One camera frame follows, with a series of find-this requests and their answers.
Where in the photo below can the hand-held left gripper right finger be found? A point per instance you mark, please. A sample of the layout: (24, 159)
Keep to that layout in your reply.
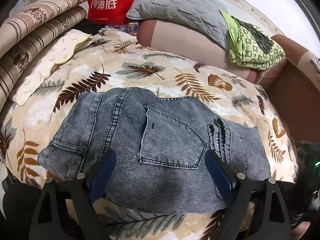
(220, 177)

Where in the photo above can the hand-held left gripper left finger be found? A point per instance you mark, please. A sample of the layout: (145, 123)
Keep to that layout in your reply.
(102, 175)

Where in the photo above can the blue denim pants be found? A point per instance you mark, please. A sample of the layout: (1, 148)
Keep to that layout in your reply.
(170, 140)

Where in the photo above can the grey cloth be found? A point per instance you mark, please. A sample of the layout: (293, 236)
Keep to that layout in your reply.
(316, 63)

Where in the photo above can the leaf print blanket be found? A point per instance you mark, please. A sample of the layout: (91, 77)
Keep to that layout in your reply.
(150, 67)

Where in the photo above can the green checked quilt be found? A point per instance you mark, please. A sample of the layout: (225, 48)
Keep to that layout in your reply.
(250, 57)

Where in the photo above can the cream pillow with green trim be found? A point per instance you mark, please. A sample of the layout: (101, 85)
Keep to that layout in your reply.
(50, 62)

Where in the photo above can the dark green garment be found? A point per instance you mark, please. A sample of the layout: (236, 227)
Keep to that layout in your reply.
(255, 33)

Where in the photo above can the striped floral rolled quilt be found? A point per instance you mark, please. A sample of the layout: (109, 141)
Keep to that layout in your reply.
(42, 12)
(27, 52)

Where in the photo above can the colourful small packets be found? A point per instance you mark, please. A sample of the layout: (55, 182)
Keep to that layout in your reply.
(131, 27)

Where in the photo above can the red shopping bag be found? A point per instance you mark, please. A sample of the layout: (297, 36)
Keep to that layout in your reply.
(110, 5)

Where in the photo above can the grey quilted pillow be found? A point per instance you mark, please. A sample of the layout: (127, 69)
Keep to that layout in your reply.
(180, 7)

